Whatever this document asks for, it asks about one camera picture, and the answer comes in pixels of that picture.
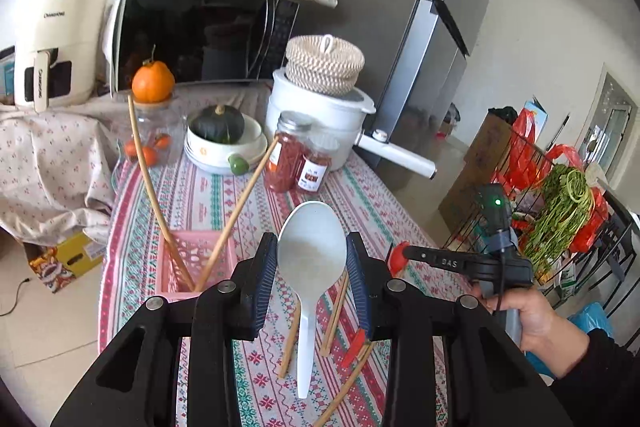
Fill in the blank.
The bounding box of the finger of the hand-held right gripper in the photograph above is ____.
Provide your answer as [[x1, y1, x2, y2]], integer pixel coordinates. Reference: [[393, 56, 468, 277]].
[[405, 246, 484, 281]]

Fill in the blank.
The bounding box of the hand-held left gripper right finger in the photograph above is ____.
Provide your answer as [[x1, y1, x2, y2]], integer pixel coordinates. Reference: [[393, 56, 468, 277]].
[[344, 231, 576, 427]]

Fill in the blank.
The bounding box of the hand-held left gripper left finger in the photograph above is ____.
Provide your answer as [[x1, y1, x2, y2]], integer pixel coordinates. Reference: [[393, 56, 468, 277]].
[[50, 231, 279, 427]]

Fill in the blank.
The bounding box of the wooden chopstick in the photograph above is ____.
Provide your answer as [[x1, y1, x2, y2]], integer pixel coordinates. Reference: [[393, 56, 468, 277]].
[[127, 95, 196, 293], [325, 272, 351, 358], [277, 305, 303, 380], [312, 342, 374, 427], [320, 274, 346, 357], [195, 137, 280, 293]]

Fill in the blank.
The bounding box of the black chopstick with red end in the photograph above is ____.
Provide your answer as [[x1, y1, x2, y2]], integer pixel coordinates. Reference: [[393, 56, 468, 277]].
[[388, 242, 410, 275], [342, 329, 368, 369]]

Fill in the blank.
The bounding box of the white plastic rice spoon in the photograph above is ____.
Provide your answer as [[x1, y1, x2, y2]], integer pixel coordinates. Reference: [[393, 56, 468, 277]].
[[276, 201, 348, 399]]

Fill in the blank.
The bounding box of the pink plastic utensil holder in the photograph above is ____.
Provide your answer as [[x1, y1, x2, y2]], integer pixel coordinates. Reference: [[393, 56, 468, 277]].
[[154, 229, 239, 304]]

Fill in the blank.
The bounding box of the person's right forearm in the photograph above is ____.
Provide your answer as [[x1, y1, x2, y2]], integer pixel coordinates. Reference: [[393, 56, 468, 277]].
[[549, 327, 640, 427]]

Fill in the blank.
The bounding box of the person's right hand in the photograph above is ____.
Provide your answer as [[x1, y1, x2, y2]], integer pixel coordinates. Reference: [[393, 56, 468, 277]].
[[470, 284, 592, 381]]

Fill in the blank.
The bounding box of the bunch of leafy greens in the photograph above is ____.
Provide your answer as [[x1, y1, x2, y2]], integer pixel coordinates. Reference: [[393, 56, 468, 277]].
[[520, 164, 597, 276]]

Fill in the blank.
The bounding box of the brown cardboard box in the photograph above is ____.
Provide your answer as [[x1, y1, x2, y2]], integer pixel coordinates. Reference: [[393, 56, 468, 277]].
[[439, 109, 522, 249]]

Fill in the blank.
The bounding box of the patterned striped tablecloth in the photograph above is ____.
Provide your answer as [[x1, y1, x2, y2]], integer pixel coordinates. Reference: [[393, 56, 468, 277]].
[[97, 147, 478, 427]]

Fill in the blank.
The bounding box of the blue plastic bag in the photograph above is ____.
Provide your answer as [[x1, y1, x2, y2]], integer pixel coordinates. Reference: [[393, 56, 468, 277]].
[[525, 301, 617, 379]]

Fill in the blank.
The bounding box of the red plastic bag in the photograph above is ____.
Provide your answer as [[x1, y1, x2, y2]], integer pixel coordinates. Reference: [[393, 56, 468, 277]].
[[547, 144, 611, 254], [500, 107, 552, 194]]

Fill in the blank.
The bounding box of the short jar with red label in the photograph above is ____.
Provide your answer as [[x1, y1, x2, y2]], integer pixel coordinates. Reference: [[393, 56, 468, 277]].
[[295, 132, 341, 196]]

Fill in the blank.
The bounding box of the tall jar of red berries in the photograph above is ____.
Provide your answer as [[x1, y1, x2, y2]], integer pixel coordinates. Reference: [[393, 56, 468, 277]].
[[264, 111, 314, 194]]

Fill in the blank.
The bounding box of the dark green squash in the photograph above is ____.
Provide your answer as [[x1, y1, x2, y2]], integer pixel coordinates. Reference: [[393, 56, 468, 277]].
[[192, 105, 246, 144]]

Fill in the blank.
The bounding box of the white electric cooking pot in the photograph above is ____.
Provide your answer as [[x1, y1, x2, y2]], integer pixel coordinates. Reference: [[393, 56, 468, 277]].
[[265, 68, 437, 180]]

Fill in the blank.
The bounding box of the glass jar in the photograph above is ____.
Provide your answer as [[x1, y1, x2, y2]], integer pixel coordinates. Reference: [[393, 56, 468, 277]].
[[117, 99, 184, 168]]

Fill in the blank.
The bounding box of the yellow printed cardboard box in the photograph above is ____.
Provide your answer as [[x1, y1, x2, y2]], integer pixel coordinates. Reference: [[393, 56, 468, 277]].
[[22, 232, 106, 295]]

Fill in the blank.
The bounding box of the large orange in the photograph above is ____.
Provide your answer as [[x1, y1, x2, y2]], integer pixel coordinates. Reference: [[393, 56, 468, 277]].
[[131, 58, 176, 104]]

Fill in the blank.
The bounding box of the floral cabinet cloth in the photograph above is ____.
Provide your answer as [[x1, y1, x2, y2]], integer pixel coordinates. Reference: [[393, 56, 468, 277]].
[[0, 84, 272, 249]]

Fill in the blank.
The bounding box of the black microwave oven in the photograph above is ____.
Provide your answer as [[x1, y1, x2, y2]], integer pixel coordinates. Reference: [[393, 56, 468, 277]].
[[102, 0, 301, 100]]

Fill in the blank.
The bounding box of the grey refrigerator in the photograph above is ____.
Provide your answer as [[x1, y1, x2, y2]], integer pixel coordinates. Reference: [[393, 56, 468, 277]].
[[300, 0, 503, 196]]

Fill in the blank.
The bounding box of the cream air fryer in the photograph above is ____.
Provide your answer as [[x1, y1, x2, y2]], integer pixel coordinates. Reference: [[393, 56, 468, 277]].
[[12, 0, 111, 112]]

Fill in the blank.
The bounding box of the black wire rack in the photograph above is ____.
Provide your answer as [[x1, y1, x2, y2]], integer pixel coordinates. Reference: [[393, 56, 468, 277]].
[[440, 127, 640, 310]]

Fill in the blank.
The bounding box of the window frame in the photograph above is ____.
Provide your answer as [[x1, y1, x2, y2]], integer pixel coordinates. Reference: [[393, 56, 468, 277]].
[[582, 63, 640, 188]]

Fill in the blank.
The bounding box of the black floor cable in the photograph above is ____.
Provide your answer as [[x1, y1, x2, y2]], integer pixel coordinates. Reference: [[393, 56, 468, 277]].
[[0, 277, 32, 319]]

